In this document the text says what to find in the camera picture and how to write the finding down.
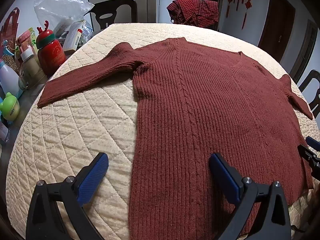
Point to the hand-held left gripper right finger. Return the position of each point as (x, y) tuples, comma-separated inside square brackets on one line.
[(225, 177)]

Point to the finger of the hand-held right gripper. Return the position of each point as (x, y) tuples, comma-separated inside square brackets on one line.
[(311, 158), (314, 143)]

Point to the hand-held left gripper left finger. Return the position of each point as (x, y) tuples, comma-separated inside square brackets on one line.
[(93, 175)]

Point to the rust red knit sweater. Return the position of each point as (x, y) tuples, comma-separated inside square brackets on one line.
[(187, 105)]

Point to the beige quilted blanket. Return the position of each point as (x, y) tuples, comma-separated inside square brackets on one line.
[(75, 130)]

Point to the black chair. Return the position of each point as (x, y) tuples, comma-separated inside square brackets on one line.
[(312, 73), (120, 7)]

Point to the dark framed window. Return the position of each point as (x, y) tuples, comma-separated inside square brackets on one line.
[(306, 52)]

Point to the green frog cup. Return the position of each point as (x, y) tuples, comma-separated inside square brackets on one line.
[(10, 106)]

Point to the glass jar with white lid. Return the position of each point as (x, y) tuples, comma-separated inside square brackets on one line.
[(30, 72)]

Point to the dark brown door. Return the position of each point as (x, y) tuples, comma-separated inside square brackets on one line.
[(275, 25)]

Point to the red reindeer bottle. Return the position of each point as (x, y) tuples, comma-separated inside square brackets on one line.
[(52, 57)]

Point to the white bottle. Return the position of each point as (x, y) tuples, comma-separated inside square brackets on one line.
[(8, 80)]

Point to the white carton box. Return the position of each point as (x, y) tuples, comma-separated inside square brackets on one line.
[(72, 38)]

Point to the red gift bag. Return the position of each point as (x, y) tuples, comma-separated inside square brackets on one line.
[(7, 30)]

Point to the clear plastic bag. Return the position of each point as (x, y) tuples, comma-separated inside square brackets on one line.
[(57, 10)]

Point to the red plaid shirt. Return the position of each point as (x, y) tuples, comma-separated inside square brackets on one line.
[(195, 10)]

